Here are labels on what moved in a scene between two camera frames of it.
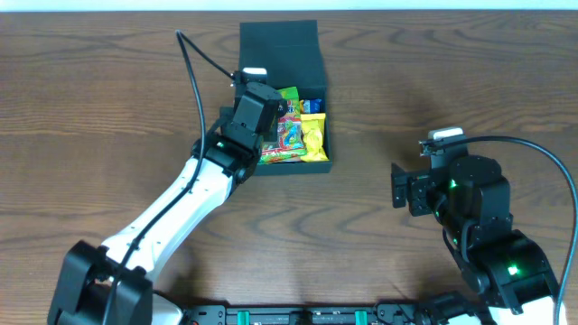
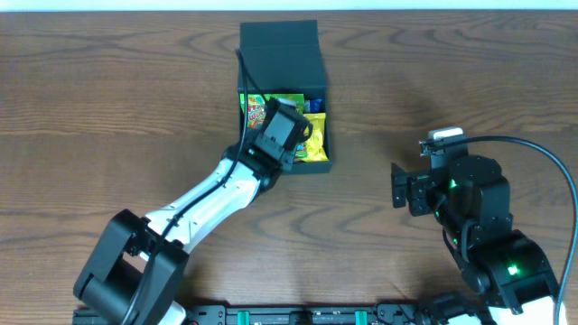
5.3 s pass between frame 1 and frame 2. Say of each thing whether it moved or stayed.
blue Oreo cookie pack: stayed
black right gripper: stayed
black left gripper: moved
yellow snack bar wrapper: stayed
